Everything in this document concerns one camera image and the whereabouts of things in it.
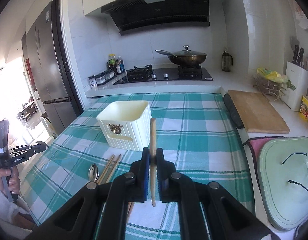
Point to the black wok with lid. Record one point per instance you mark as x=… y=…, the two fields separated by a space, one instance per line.
x=185 y=57

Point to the cream plastic utensil box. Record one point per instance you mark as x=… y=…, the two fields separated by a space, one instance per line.
x=126 y=124

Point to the spice jar rack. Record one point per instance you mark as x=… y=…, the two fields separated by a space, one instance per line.
x=101 y=78

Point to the black gas stove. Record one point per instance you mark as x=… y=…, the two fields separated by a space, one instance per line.
x=148 y=74

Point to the pink cloth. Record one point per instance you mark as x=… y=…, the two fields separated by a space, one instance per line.
x=255 y=145

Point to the wooden chopstick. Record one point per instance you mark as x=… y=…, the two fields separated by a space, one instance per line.
x=105 y=170
x=153 y=150
x=113 y=169

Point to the metal spoon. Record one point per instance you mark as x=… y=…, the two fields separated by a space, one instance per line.
x=93 y=172

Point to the grey refrigerator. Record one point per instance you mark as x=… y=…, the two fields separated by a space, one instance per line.
x=57 y=100

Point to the green pot lid board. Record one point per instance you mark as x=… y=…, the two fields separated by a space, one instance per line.
x=282 y=169

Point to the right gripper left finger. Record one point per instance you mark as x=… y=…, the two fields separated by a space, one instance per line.
x=140 y=169

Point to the wooden cutting board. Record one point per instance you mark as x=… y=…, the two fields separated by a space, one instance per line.
x=257 y=114

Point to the sauce bottles group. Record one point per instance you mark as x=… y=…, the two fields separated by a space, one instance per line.
x=116 y=64

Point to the person's left hand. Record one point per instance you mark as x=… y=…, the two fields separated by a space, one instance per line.
x=11 y=177

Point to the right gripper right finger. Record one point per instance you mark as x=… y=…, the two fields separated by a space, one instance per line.
x=166 y=187

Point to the dark glass kettle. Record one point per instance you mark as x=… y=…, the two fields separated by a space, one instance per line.
x=227 y=61

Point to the wire basket with yellow bag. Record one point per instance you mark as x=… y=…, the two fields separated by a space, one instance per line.
x=272 y=83

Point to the white knife block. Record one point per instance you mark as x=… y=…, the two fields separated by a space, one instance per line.
x=297 y=76

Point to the black range hood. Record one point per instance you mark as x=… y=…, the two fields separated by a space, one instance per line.
x=138 y=15

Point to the yellow snack packet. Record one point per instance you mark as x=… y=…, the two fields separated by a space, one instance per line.
x=303 y=112

